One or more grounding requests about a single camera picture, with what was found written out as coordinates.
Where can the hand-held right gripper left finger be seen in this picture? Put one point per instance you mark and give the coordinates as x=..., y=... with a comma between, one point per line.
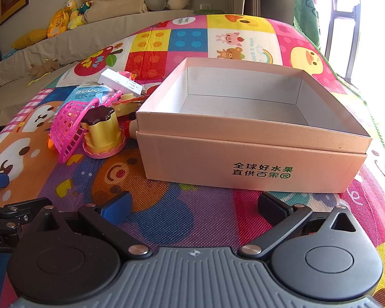
x=117, y=210

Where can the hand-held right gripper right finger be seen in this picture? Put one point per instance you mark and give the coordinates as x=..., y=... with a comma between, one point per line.
x=272, y=208

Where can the pink cardboard box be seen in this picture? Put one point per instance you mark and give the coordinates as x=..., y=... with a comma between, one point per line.
x=211, y=166

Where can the yellow toy with pink base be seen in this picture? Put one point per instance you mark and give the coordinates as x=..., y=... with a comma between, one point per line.
x=104, y=128

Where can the yellow plastic toy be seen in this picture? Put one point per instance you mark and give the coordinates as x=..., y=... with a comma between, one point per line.
x=126, y=102

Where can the blue wet wipes pack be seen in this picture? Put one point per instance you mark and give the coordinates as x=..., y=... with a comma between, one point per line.
x=80, y=94

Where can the small white box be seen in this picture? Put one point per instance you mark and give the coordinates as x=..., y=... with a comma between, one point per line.
x=115, y=80

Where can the colourful cartoon play mat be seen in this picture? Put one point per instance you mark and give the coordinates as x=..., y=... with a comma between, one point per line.
x=179, y=211

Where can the pink plastic toy basket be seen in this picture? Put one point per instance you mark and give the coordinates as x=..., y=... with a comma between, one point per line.
x=67, y=128

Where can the pink plastic toy piece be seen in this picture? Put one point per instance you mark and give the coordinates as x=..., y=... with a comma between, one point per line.
x=114, y=98

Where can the brown plush toy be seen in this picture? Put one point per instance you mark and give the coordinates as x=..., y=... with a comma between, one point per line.
x=43, y=69

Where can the yellow pillow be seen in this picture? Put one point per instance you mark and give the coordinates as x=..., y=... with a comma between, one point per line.
x=30, y=38

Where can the beige sofa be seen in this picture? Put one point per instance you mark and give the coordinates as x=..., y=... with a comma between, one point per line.
x=83, y=41

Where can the yellow orange plush toy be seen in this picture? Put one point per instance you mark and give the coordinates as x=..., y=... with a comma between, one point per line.
x=57, y=22

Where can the yellow duck plush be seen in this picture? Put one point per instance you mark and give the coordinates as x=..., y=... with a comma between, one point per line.
x=71, y=6

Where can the green cartoon blanket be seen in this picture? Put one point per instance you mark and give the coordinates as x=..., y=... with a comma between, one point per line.
x=306, y=9

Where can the beige folded blanket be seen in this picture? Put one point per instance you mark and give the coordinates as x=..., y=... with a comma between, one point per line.
x=115, y=6

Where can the green tissue pack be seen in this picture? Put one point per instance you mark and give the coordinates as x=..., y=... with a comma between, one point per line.
x=215, y=11

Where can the white wall outlet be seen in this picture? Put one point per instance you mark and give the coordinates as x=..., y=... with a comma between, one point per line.
x=206, y=6

